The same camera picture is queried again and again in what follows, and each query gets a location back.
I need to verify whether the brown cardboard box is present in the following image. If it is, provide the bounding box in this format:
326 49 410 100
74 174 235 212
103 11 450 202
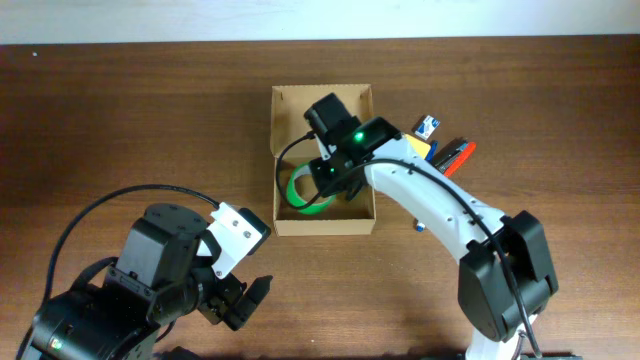
270 84 376 237

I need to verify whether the green tape roll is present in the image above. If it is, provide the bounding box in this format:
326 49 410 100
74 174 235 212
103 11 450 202
286 163 336 215

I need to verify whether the yellow spiral notepad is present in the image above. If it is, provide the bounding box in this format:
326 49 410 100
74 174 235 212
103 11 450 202
404 134 431 159

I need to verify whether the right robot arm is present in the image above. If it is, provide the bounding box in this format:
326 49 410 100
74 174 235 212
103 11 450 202
304 94 559 359

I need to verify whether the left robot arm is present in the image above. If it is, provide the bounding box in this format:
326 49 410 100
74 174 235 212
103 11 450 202
19 203 273 359

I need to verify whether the blue white staples box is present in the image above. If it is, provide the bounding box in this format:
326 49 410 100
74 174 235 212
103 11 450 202
413 115 440 141

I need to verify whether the blue ballpoint pen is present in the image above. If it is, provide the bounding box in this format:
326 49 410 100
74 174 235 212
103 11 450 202
425 140 439 162

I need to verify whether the left black cable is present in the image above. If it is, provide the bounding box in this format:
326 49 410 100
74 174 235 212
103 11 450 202
14 184 222 360

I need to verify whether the black cable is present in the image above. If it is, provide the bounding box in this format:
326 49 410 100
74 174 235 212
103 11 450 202
274 130 544 359
14 184 222 360

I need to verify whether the right black cable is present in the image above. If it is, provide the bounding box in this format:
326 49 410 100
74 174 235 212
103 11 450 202
274 130 544 359

